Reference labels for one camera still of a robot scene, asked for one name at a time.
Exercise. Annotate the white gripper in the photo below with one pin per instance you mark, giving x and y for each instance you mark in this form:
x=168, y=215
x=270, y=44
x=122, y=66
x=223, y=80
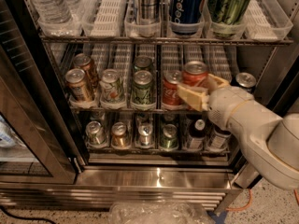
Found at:
x=224, y=106

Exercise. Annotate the red coke can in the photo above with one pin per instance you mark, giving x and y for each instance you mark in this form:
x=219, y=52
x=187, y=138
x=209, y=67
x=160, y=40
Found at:
x=195, y=74
x=170, y=87

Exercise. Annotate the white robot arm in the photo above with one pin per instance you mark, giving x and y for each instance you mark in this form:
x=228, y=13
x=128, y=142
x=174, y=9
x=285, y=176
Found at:
x=268, y=142

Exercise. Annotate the dark blue soda can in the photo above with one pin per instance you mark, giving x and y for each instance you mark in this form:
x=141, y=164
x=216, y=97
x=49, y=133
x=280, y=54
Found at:
x=246, y=81

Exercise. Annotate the green can front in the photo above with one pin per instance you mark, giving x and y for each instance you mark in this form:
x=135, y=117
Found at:
x=142, y=90

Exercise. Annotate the green can rear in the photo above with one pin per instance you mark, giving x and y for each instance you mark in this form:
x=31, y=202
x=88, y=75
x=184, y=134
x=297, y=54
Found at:
x=142, y=63

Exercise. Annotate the slim silver can bottom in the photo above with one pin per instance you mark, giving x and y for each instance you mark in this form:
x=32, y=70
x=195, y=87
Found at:
x=145, y=134

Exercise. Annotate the green tall can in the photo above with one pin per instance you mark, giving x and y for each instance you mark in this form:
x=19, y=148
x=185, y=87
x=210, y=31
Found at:
x=227, y=16

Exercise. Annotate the blue Pepsi can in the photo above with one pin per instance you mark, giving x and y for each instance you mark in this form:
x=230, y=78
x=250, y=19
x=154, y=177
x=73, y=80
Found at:
x=185, y=16

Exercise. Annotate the white green soda can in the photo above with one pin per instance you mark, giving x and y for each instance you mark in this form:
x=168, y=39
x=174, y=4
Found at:
x=112, y=86

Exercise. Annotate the copper can bottom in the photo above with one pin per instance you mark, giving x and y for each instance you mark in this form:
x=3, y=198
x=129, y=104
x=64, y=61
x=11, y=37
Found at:
x=119, y=135

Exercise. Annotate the stainless steel fridge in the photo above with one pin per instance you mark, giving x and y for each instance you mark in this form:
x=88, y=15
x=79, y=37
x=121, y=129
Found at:
x=108, y=31

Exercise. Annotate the silver green can bottom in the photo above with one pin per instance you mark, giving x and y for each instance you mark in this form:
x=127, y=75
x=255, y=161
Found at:
x=95, y=133

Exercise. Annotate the brown can rear left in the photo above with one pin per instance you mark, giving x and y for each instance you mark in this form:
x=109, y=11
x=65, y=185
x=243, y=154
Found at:
x=86, y=63

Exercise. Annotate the gold can front left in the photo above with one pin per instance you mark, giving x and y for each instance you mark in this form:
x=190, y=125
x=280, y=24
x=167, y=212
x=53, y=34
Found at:
x=79, y=85

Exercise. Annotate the glass fridge door left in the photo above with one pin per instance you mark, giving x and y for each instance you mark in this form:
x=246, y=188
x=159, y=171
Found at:
x=27, y=106

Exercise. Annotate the white-cap bottle left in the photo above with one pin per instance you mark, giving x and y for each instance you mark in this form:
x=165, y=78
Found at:
x=196, y=135

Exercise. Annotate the white-cap bottle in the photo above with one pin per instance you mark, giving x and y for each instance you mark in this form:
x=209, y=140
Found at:
x=218, y=139
x=196, y=135

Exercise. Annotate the white-cap bottle right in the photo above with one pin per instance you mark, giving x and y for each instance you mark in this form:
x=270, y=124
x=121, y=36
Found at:
x=218, y=139

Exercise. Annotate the blue tape on floor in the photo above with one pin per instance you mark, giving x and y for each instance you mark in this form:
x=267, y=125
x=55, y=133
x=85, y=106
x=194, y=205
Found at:
x=220, y=218

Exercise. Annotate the clear plastic bag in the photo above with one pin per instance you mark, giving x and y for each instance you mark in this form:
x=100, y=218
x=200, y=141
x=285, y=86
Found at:
x=158, y=213

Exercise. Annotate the clear water bottle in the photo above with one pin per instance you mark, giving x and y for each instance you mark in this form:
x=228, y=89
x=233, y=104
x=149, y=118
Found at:
x=52, y=11

